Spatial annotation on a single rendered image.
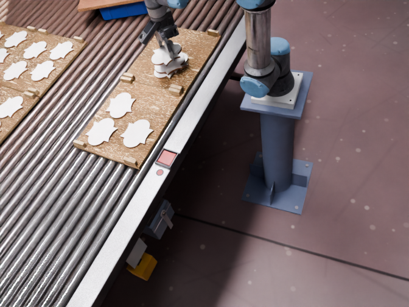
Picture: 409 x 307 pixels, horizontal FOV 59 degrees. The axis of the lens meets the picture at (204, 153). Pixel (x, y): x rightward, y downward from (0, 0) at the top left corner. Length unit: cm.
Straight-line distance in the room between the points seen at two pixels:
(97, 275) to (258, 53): 96
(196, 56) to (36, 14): 118
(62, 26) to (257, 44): 141
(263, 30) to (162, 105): 60
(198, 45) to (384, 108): 149
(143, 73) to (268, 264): 126
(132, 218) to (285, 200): 119
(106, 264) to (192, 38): 116
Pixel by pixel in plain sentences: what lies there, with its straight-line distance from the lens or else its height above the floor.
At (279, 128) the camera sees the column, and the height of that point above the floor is 69.
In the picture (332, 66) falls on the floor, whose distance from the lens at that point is 308.
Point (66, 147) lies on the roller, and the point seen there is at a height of 92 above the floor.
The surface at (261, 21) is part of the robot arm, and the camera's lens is 125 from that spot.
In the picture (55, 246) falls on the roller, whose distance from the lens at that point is 150.
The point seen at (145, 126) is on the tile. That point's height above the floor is 95.
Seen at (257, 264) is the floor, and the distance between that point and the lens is 221.
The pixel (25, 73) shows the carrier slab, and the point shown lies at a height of 94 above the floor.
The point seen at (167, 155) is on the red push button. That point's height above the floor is 93.
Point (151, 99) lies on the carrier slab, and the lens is 169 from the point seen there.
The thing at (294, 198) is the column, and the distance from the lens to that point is 235.
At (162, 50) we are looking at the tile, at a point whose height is 105.
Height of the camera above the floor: 212
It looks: 55 degrees down
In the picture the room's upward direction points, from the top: 17 degrees counter-clockwise
